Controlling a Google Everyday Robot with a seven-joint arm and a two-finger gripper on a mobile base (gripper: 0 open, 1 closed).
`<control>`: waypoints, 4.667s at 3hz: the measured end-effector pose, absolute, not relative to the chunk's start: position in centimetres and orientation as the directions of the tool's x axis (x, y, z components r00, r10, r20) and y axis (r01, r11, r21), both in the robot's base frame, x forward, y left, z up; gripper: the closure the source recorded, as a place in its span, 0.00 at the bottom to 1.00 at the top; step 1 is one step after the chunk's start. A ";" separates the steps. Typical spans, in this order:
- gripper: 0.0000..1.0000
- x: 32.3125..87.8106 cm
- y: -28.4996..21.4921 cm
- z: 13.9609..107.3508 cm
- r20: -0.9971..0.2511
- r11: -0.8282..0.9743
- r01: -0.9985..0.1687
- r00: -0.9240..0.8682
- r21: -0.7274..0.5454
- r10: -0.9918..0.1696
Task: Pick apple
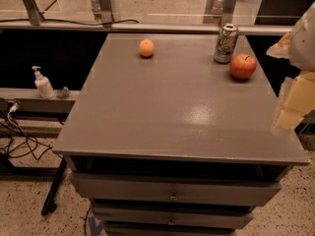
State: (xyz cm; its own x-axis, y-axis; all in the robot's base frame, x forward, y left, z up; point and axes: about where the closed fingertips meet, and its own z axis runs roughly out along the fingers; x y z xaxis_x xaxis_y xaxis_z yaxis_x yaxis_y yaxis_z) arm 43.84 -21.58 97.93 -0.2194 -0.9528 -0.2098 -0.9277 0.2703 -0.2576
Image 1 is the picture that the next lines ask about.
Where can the white pump bottle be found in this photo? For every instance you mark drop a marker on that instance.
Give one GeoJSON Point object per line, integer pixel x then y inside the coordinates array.
{"type": "Point", "coordinates": [42, 83]}

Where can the left metal post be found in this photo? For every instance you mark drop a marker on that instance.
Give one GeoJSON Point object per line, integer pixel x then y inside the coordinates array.
{"type": "Point", "coordinates": [35, 17]}

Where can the grey drawer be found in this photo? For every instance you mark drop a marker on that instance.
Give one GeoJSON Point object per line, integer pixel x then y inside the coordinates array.
{"type": "Point", "coordinates": [142, 231]}
{"type": "Point", "coordinates": [174, 190]}
{"type": "Point", "coordinates": [172, 216]}

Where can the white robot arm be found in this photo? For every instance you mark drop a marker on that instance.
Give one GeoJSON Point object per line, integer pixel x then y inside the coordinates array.
{"type": "Point", "coordinates": [297, 96]}

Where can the bottom grey drawer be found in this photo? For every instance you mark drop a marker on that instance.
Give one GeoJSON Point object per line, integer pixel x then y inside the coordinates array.
{"type": "Point", "coordinates": [142, 231]}

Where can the orange fruit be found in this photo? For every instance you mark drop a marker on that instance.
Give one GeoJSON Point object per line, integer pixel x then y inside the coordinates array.
{"type": "Point", "coordinates": [146, 48]}

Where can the metal post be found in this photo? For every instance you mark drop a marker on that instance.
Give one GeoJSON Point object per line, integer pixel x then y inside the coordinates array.
{"type": "Point", "coordinates": [227, 11]}
{"type": "Point", "coordinates": [105, 11]}
{"type": "Point", "coordinates": [35, 17]}

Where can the grey drawer cabinet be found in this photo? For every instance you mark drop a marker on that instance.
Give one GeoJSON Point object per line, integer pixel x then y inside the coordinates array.
{"type": "Point", "coordinates": [178, 114]}

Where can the top grey drawer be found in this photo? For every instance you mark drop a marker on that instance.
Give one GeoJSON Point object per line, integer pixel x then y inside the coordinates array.
{"type": "Point", "coordinates": [174, 190]}

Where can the grey metal rail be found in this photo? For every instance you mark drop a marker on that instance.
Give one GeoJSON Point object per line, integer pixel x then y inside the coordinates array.
{"type": "Point", "coordinates": [144, 28]}

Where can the black metal leg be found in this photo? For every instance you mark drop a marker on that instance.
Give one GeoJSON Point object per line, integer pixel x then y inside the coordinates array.
{"type": "Point", "coordinates": [50, 205]}

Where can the middle metal post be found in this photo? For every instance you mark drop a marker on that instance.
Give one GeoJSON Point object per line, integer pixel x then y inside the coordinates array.
{"type": "Point", "coordinates": [105, 11]}

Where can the red apple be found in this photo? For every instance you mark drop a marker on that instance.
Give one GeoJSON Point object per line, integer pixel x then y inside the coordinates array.
{"type": "Point", "coordinates": [242, 66]}

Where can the middle grey drawer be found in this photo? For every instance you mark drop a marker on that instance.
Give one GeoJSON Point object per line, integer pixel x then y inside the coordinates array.
{"type": "Point", "coordinates": [172, 216]}

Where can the right metal post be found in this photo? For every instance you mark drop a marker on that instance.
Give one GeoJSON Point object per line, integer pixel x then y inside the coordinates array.
{"type": "Point", "coordinates": [227, 11]}

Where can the small grey object on ledge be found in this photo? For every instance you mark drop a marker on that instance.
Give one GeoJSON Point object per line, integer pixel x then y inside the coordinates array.
{"type": "Point", "coordinates": [63, 93]}

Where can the green soda can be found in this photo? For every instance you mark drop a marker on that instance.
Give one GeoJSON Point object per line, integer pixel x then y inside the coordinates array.
{"type": "Point", "coordinates": [226, 42]}

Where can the grey side ledge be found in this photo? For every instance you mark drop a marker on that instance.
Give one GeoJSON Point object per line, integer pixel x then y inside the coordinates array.
{"type": "Point", "coordinates": [29, 100]}

